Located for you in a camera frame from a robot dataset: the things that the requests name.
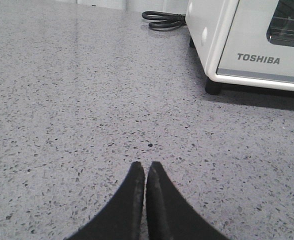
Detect white Toshiba toaster oven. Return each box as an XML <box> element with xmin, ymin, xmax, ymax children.
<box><xmin>185</xmin><ymin>0</ymin><xmax>294</xmax><ymax>95</ymax></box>

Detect metal wire oven rack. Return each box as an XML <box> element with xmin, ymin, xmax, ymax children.
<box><xmin>266</xmin><ymin>16</ymin><xmax>294</xmax><ymax>45</ymax></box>

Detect oven glass door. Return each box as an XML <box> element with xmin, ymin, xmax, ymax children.
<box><xmin>216</xmin><ymin>0</ymin><xmax>294</xmax><ymax>84</ymax></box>

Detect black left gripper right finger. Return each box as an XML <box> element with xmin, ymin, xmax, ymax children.
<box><xmin>146</xmin><ymin>161</ymin><xmax>226</xmax><ymax>240</ymax></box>

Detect black power cable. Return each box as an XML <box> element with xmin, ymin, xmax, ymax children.
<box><xmin>141</xmin><ymin>10</ymin><xmax>187</xmax><ymax>32</ymax></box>

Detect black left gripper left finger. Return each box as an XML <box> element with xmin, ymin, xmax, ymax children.
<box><xmin>69</xmin><ymin>161</ymin><xmax>145</xmax><ymax>240</ymax></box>

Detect grey curtain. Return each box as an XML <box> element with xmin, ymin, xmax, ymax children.
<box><xmin>75</xmin><ymin>0</ymin><xmax>188</xmax><ymax>14</ymax></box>

